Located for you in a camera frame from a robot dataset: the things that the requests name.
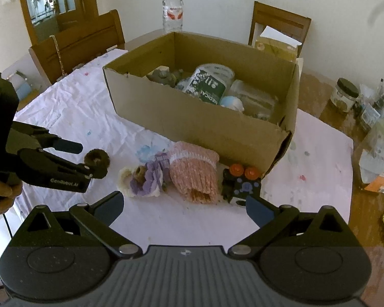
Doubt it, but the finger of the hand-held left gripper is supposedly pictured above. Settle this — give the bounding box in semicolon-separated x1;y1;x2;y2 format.
10;121;84;155
6;148;94;194

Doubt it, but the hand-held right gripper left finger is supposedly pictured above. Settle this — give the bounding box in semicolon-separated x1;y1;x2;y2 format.
17;190;141;259

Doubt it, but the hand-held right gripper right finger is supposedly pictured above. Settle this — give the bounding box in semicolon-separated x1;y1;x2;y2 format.
228;194;353;259

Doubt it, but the brown fuzzy scrunchie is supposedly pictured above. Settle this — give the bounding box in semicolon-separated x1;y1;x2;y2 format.
84;149;111;179

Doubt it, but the black toy with orange caps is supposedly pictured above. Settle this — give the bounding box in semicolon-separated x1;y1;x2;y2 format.
221;164;262;206

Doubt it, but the cardboard box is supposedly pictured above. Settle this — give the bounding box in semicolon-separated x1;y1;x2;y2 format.
102;31;301;180

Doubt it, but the light blue tape roll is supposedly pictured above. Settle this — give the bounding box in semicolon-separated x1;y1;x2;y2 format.
219;96;245;112

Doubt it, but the brown wooden desktop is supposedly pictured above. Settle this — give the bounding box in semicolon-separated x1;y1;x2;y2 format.
0;29;384;250

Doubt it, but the person's left hand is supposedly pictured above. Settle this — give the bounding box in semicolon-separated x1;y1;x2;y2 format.
0;179;23;215

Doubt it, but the light blue white object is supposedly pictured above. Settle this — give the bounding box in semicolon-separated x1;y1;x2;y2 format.
6;70;33;98

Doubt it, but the white floral cloth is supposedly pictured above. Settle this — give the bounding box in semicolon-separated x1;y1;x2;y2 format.
14;49;354;247

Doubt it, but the cream purple crochet flower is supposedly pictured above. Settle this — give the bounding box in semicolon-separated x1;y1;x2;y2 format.
119;152;172;198

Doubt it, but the pink knitted pouch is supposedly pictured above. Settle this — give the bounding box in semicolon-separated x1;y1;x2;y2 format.
168;141;220;203

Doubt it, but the clear plastic container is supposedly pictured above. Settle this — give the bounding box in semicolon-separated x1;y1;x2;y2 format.
226;79;280;122

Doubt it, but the grey plush figure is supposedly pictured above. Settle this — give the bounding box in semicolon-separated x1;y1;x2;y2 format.
146;65;188;87

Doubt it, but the green white packet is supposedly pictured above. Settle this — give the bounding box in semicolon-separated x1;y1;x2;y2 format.
181;64;236;106

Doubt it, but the wooden glass door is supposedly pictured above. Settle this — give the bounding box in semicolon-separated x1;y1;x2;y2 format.
16;0;100;46

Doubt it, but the glass jar with black lid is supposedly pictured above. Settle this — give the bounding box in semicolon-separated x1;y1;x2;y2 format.
330;78;360;113

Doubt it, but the yellow tissue box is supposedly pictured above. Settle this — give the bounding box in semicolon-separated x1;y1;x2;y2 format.
254;26;303;63

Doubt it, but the clear plastic water bottle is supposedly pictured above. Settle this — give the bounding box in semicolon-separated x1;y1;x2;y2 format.
162;0;184;34

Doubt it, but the wooden slatted chair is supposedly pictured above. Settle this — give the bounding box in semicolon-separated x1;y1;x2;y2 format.
248;1;312;59

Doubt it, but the wooden chair with chain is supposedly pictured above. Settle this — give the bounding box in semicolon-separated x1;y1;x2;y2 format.
29;9;126;85

